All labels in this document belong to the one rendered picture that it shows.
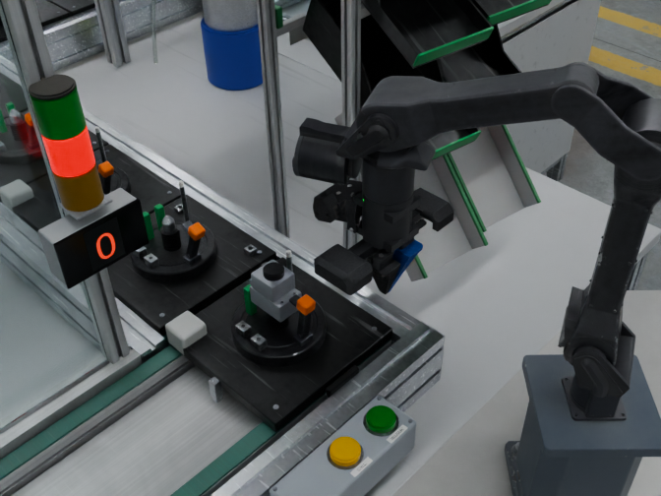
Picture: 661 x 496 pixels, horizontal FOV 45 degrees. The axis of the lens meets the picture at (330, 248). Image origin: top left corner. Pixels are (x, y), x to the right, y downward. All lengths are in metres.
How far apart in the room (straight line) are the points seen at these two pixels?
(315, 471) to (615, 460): 0.37
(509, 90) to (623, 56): 3.45
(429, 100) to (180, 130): 1.15
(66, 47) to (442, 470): 1.49
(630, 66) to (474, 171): 2.81
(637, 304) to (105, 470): 0.91
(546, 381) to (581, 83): 0.43
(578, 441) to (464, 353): 0.38
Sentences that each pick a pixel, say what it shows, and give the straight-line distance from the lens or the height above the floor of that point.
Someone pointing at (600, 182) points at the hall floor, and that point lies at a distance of 3.27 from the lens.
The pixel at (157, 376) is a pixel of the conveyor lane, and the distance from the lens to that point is 1.22.
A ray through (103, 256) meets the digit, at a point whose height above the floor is 1.19.
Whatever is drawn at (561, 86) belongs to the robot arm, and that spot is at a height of 1.48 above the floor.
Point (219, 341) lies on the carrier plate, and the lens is 1.20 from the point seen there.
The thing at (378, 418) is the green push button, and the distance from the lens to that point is 1.09.
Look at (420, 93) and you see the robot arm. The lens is 0.81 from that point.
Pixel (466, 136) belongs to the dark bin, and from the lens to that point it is 1.18.
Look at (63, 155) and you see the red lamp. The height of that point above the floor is 1.34.
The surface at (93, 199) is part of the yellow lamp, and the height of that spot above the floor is 1.27.
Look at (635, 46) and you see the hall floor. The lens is 4.33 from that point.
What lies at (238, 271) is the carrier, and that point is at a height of 0.97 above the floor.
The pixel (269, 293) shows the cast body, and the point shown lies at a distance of 1.12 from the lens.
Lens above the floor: 1.84
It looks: 41 degrees down
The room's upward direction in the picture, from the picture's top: 1 degrees counter-clockwise
